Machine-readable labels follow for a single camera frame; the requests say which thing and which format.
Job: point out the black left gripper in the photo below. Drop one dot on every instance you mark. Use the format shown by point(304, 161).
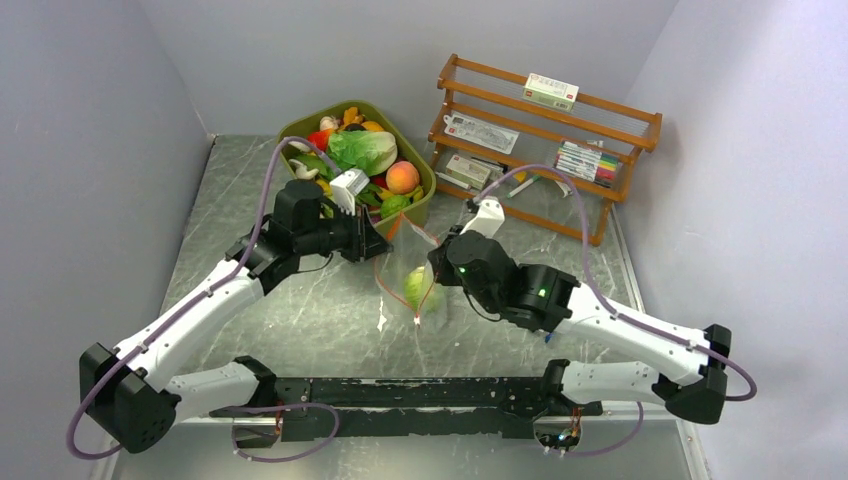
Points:
point(361, 235)

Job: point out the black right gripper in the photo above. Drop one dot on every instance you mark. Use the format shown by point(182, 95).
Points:
point(448, 261)

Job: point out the round green cabbage toy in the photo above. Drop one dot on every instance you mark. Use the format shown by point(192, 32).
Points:
point(421, 291)

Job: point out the clear zip bag orange zipper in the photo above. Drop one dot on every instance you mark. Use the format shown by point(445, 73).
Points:
point(410, 246)

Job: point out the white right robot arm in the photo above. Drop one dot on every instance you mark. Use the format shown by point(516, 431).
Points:
point(677, 367)

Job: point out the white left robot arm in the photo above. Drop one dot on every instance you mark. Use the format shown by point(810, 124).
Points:
point(133, 390)

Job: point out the small green lime toy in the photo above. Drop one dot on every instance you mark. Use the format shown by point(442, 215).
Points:
point(393, 205)

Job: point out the peach toy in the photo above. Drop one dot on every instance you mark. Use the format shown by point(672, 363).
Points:
point(402, 178)

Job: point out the small white green box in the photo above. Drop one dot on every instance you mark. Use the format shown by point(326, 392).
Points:
point(468, 171)

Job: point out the napa cabbage toy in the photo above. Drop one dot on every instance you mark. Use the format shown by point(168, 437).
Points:
point(373, 152)

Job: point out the olive green plastic bin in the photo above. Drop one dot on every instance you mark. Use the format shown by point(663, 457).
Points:
point(417, 212)

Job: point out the white mushroom toy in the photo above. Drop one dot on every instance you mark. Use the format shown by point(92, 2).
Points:
point(302, 171)

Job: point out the white pen on table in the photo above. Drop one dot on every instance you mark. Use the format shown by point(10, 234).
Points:
point(523, 186)

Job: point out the flat packaged stationery card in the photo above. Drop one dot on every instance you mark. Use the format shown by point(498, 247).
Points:
point(481, 133)

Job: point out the wooden shelf rack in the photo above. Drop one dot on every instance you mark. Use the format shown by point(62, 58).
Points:
point(495, 96)

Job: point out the coloured marker pen set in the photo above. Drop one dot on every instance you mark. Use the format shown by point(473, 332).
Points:
point(587, 164)

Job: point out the white box on top shelf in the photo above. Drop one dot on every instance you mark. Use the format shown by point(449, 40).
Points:
point(549, 92)

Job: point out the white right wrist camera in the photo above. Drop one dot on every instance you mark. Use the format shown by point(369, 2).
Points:
point(488, 216)

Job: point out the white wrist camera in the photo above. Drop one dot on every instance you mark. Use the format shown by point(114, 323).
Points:
point(346, 186)
point(488, 216)

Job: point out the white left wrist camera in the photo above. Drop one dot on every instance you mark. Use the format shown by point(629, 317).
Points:
point(346, 186)

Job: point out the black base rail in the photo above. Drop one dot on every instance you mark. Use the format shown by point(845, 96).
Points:
point(309, 408)

